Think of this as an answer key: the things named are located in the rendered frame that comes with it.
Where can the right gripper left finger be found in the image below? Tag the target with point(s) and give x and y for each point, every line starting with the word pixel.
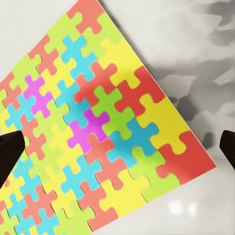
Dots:
pixel 12 146

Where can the jigsaw puzzle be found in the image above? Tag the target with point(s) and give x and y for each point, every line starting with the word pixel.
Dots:
pixel 101 138

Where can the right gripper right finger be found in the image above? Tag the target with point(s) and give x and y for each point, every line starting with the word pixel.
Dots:
pixel 227 146

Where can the desk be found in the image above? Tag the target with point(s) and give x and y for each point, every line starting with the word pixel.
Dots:
pixel 188 46

